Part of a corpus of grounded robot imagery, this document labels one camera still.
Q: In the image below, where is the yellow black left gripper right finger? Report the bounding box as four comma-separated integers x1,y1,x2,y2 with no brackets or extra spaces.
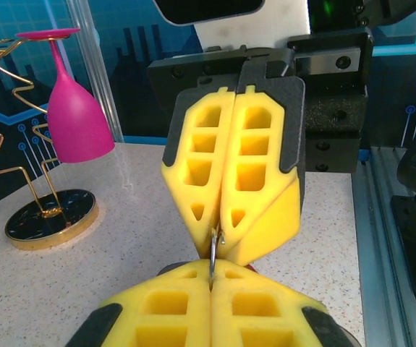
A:
210,259,355,347

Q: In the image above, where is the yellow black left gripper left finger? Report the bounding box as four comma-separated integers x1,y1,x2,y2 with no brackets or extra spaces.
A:
64,259,214,347

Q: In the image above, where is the small metal ring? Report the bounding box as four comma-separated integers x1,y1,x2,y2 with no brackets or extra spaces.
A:
209,226,259,283

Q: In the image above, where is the pink plastic goblet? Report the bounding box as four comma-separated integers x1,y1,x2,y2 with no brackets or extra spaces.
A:
14,27,116,166

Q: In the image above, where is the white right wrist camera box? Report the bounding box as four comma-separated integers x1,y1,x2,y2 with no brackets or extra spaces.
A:
153,0,310,53

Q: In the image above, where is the aluminium frame post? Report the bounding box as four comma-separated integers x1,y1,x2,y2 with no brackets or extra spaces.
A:
66,0,124,144

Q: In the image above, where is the aluminium front rail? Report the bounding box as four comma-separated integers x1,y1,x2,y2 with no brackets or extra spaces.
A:
350,146,416,347

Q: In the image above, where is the gold wire glass rack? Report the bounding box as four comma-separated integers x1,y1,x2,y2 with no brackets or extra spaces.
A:
0,16,99,251

